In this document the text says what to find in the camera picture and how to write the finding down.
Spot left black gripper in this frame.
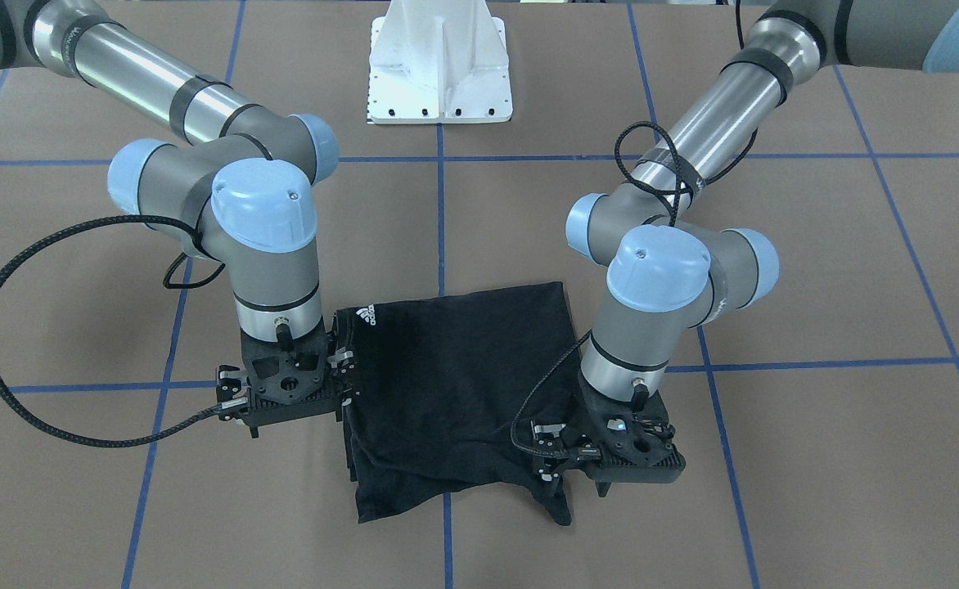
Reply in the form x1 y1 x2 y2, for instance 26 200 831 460
529 384 687 517

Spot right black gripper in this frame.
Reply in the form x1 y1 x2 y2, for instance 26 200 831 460
215 309 361 438

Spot black graphic t-shirt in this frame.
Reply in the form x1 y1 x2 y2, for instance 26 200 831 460
334 282 579 526

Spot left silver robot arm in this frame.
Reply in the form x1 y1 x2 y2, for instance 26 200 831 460
510 1 959 500

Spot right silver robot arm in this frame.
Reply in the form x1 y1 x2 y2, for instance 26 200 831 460
0 1 353 448

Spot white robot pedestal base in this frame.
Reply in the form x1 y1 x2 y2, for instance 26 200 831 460
367 1 513 124

